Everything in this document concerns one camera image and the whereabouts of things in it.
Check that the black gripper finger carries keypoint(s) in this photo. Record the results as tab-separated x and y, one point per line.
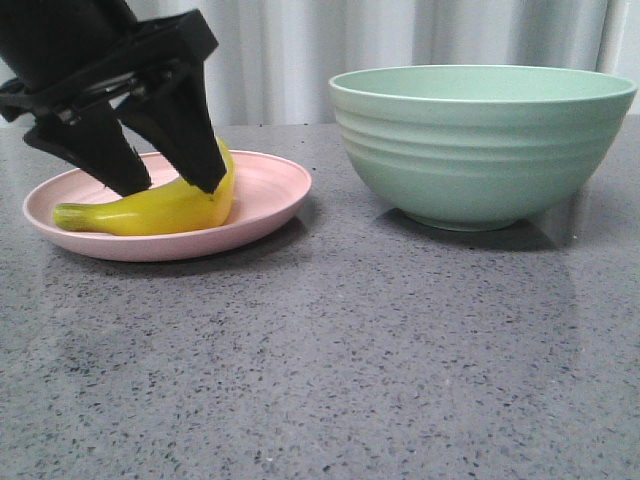
93	142
168	108

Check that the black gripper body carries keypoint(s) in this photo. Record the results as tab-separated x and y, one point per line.
61	51

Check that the yellow banana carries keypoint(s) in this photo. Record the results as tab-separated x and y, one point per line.
174	207

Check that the pink plate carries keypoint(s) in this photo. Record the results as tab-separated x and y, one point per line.
269	191

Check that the green ribbed bowl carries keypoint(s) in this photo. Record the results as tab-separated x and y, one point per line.
477	147

